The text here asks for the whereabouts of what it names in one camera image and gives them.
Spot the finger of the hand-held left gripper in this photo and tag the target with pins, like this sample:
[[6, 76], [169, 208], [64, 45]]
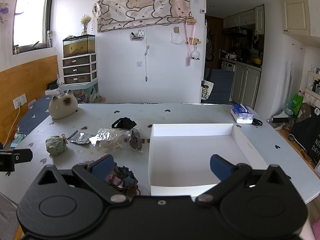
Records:
[[23, 155]]

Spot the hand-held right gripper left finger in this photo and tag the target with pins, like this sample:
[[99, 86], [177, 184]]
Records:
[[102, 166]]

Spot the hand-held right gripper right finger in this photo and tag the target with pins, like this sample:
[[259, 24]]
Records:
[[220, 165]]

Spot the multicolour crochet scrunchie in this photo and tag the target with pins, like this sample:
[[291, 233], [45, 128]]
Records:
[[125, 180]]

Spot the white shallow box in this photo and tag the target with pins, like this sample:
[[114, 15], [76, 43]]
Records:
[[190, 152]]

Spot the silver foil packet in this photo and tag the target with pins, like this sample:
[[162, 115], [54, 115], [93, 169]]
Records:
[[80, 137]]

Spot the black face mask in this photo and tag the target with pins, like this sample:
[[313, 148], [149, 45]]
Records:
[[125, 123]]

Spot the teal packet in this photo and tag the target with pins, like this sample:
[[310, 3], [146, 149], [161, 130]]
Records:
[[18, 140]]

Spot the green fabric pouch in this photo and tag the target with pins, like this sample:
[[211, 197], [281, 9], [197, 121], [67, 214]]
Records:
[[56, 145]]

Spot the clear bag of dark knitwear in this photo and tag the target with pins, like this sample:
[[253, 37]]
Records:
[[136, 141]]

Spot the blue tissue pack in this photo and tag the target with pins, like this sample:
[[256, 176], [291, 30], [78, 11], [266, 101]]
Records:
[[241, 113]]

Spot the black scissors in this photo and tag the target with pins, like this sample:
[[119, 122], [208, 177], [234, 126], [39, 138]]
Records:
[[257, 122]]

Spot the cat-shaped ceramic figure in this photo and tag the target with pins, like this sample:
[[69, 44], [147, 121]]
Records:
[[61, 107]]

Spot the printed tote bag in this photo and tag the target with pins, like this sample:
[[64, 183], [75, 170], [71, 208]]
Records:
[[207, 91]]

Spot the colourful printed cabinet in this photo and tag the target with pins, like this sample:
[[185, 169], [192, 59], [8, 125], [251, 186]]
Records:
[[83, 92]]

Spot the dark blue chair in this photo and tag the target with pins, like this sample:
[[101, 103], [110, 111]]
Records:
[[221, 85]]

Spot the grey kitchen base cabinet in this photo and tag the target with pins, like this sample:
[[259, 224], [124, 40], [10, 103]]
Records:
[[246, 85]]

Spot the black letter board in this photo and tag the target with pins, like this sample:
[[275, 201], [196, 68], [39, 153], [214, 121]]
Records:
[[306, 132]]

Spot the green bag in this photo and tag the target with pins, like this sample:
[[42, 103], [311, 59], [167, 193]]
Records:
[[297, 105]]

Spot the washing machine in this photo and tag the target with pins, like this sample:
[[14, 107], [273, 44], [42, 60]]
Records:
[[228, 66]]

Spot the white plastic drawer unit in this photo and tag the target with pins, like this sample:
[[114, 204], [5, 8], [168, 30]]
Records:
[[80, 68]]

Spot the yellow pot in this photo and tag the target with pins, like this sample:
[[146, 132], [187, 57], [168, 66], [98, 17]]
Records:
[[257, 61]]

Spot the white hanging plush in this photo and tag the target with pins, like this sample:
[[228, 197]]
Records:
[[196, 55]]

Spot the glass fish tank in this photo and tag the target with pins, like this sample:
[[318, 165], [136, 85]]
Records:
[[78, 46]]

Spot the pink ribbon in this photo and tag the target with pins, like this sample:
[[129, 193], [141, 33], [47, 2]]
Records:
[[189, 45]]

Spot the wooden clip rack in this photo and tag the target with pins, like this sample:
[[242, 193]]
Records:
[[193, 41]]

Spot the white hanging bib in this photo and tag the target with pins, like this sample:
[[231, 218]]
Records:
[[177, 37]]

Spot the window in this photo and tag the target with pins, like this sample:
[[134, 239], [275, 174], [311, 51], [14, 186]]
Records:
[[30, 17]]

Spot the dried flowers in vase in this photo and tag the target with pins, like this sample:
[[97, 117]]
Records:
[[85, 21]]

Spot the bear print cloth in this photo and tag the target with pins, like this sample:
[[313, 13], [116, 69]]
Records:
[[145, 7]]

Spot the white wall outlet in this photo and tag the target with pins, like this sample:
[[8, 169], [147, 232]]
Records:
[[20, 100]]

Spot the clear wall holder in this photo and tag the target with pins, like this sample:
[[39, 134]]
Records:
[[137, 36]]

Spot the grey kitchen wall cabinet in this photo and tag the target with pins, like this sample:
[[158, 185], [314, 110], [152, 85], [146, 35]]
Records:
[[242, 17]]

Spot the cream wall cabinet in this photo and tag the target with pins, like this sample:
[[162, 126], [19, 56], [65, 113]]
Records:
[[297, 15]]

